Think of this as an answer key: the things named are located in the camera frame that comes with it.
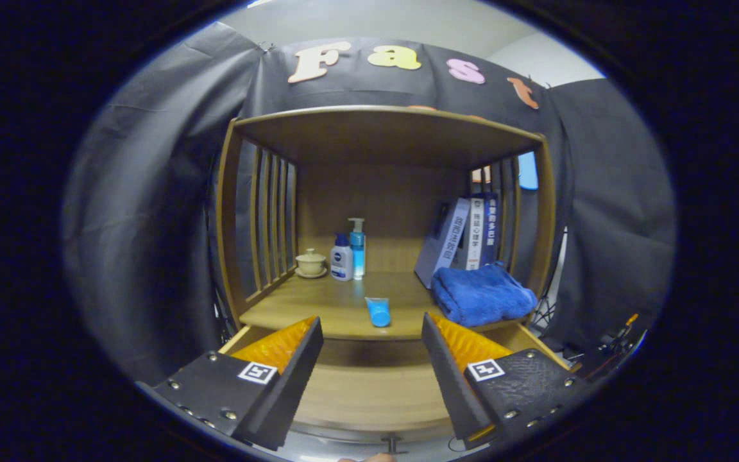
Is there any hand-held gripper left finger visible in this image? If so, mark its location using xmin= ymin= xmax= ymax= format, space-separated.
xmin=151 ymin=316 xmax=324 ymax=451

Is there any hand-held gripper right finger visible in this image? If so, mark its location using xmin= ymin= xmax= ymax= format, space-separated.
xmin=421 ymin=312 xmax=591 ymax=450

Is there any wooden drawer with black knob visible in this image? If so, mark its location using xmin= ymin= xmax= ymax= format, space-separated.
xmin=219 ymin=321 xmax=582 ymax=453

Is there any blue white cosmetic tube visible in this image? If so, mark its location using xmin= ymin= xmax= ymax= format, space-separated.
xmin=364 ymin=296 xmax=392 ymax=328

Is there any wooden countertop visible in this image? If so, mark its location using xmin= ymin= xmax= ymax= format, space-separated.
xmin=239 ymin=271 xmax=534 ymax=341

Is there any wooden slatted cabinet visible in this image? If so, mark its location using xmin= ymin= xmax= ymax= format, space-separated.
xmin=216 ymin=106 xmax=582 ymax=453

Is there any folded blue towel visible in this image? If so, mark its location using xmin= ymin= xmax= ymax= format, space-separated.
xmin=432 ymin=262 xmax=538 ymax=328

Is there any black tripod stand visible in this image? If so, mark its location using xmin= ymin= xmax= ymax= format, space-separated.
xmin=530 ymin=257 xmax=566 ymax=331

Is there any beige lidded teacup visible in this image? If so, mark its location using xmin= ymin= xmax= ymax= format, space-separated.
xmin=294 ymin=248 xmax=328 ymax=279

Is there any white bottle with blue cap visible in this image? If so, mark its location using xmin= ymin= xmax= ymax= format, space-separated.
xmin=330 ymin=233 xmax=354 ymax=282

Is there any grey book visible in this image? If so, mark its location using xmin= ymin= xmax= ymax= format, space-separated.
xmin=414 ymin=198 xmax=471 ymax=289

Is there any white book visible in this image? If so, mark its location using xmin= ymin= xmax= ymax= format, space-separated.
xmin=466 ymin=198 xmax=486 ymax=271

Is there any blue pump bottle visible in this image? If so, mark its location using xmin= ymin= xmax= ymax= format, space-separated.
xmin=348 ymin=218 xmax=367 ymax=280

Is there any dark blue book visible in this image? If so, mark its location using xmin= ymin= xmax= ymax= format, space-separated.
xmin=482 ymin=192 xmax=500 ymax=267

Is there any black device with orange part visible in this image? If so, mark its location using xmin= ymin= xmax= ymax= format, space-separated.
xmin=591 ymin=313 xmax=640 ymax=360

